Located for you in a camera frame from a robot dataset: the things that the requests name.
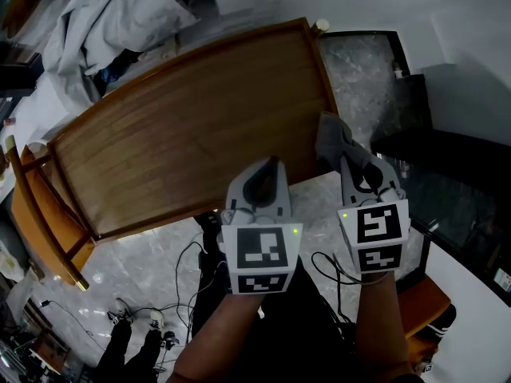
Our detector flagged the orange cushion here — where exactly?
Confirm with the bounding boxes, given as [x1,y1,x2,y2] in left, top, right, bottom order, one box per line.
[10,145,97,286]

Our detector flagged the person's left forearm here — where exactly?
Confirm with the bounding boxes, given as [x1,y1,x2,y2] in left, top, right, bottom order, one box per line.
[169,289,268,383]

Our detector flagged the thin black right gripper cable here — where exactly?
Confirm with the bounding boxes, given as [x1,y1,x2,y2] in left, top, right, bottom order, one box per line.
[311,251,384,286]

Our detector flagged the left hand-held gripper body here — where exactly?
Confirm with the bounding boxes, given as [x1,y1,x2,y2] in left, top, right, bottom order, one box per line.
[220,207,303,296]

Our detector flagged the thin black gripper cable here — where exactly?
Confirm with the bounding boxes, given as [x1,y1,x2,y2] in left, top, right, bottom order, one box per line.
[311,251,384,286]
[175,240,208,334]

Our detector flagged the white round chair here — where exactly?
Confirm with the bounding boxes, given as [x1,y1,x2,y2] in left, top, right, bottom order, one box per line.
[26,140,51,160]

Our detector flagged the thin black left gripper cable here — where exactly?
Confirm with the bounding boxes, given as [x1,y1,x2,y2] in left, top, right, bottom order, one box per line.
[175,240,208,334]

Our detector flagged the wooden tray table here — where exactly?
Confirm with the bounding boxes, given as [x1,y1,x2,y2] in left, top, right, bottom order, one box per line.
[6,17,340,293]

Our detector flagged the white crumpled sheet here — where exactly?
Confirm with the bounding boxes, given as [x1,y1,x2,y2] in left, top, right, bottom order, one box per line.
[42,0,200,113]

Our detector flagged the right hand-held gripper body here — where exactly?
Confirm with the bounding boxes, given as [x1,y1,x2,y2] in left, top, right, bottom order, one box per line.
[337,188,412,274]

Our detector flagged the grey cloth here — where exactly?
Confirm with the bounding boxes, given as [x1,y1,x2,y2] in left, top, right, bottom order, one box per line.
[315,112,378,175]

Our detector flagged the orange seat stool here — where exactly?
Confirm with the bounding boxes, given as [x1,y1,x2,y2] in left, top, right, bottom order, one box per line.
[397,275,458,358]

